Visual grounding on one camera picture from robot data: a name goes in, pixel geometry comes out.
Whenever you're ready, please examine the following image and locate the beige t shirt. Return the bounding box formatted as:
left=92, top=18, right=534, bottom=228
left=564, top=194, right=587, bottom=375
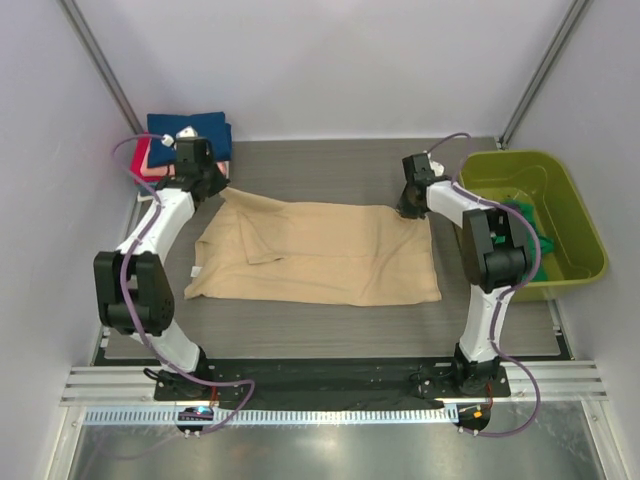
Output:
left=184, top=188, right=442, bottom=307

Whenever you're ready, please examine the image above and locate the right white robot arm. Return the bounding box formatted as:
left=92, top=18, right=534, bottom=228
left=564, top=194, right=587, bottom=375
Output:
left=397, top=152, right=539, bottom=396

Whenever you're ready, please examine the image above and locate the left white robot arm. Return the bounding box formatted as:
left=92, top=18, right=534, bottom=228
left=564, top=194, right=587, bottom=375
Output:
left=93, top=128, right=229, bottom=400

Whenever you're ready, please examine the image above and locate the salmon pink folded shirt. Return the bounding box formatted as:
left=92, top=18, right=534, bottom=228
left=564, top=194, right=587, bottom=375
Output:
left=139, top=151, right=175, bottom=182

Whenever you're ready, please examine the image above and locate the navy blue folded shirt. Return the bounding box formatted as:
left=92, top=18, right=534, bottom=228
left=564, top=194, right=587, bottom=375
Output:
left=147, top=112, right=232, bottom=168

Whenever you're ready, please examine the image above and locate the teal folded shirt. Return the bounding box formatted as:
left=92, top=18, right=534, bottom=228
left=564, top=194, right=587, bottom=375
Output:
left=136, top=182, right=157, bottom=197

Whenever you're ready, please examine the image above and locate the crimson folded shirt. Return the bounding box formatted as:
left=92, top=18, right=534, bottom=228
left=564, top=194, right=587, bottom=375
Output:
left=129, top=136, right=151, bottom=181

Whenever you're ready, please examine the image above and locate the olive green plastic bin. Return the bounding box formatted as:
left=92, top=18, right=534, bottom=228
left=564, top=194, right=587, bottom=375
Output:
left=459, top=150, right=608, bottom=302

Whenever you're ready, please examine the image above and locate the green t shirt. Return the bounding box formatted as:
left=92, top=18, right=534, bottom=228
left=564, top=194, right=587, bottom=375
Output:
left=504, top=199, right=555, bottom=283

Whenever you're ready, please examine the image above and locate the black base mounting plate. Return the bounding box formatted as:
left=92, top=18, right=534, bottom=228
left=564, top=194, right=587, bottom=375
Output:
left=143, top=357, right=511, bottom=411

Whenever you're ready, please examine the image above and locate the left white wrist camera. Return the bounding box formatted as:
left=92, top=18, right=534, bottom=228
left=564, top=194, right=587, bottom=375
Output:
left=160, top=125, right=198, bottom=148

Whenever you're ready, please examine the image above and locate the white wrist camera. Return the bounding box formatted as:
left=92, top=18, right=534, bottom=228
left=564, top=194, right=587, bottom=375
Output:
left=160, top=125, right=198, bottom=148
left=429, top=159, right=446, bottom=178

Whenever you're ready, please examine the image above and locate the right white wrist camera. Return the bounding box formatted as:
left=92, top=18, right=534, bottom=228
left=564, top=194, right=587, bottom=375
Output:
left=429, top=159, right=446, bottom=178

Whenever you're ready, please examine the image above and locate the right aluminium frame post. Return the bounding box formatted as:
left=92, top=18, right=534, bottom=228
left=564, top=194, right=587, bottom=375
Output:
left=496, top=0, right=592, bottom=150

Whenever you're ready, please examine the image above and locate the aluminium frame post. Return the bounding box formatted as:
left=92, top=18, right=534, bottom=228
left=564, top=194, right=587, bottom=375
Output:
left=56, top=0, right=143, bottom=133
left=496, top=0, right=592, bottom=150

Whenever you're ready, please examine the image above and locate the left aluminium frame post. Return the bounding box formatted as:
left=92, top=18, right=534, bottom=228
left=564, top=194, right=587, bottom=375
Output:
left=56, top=0, right=143, bottom=133

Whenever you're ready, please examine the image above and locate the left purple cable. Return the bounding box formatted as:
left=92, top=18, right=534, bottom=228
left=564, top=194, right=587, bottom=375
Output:
left=110, top=133, right=257, bottom=434

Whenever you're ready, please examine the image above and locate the white slotted cable duct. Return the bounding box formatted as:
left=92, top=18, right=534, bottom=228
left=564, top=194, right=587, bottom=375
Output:
left=83, top=405, right=458, bottom=427

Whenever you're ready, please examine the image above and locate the aluminium extrusion rail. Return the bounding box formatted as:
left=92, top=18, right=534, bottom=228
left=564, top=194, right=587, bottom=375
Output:
left=60, top=361, right=607, bottom=407

